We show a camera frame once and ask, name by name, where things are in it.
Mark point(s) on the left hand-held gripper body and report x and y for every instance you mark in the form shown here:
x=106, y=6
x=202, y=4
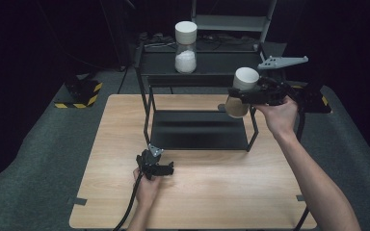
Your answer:
x=148, y=162

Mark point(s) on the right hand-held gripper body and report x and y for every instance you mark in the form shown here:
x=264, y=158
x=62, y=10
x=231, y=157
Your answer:
x=269, y=91

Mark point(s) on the white-lidded jar of brown powder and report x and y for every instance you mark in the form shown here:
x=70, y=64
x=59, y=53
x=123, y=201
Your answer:
x=244, y=78

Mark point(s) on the black two-tier metal rack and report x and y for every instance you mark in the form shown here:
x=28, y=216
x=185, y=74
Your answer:
x=199, y=128

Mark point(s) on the person's left hand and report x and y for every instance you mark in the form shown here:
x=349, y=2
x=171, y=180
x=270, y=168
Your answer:
x=147, y=191

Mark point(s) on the person's right hand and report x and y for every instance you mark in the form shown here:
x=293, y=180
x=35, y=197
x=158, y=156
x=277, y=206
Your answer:
x=279, y=118

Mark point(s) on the white-lidded jar of white granules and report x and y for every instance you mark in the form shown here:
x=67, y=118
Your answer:
x=185, y=61

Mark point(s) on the grey metal stand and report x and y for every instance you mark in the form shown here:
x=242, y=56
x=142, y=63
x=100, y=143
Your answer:
x=231, y=22

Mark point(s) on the grey tape strip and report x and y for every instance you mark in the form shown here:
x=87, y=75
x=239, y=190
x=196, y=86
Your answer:
x=77, y=201
x=300, y=198

